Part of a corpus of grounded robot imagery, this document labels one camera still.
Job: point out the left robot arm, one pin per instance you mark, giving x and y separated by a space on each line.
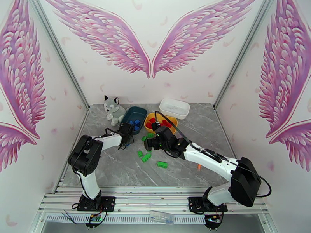
88 183

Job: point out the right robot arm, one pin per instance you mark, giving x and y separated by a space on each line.
209 162

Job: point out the yellow plastic bin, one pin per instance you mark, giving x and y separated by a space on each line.
148 130

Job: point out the teal plastic bin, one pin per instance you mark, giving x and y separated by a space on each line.
136 113

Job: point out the grey white husky plush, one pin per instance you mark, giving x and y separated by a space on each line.
114 111

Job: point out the white plastic bin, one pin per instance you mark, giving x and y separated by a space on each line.
175 108

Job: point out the clear plastic piece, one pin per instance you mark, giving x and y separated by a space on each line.
161 217

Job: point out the small circuit board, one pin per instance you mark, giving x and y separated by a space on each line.
95 218
212 218

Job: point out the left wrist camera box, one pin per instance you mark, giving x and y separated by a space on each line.
129 140

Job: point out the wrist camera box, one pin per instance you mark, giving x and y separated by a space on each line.
166 132
129 140

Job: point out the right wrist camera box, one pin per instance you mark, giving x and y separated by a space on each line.
166 132

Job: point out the aluminium table edge rail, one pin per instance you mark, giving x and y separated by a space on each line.
233 147
75 145

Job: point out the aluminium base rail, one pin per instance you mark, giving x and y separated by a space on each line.
150 198

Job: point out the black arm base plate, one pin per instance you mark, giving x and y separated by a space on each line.
194 203
109 203

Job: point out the aluminium frame corner post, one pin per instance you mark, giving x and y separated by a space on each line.
244 52
59 52

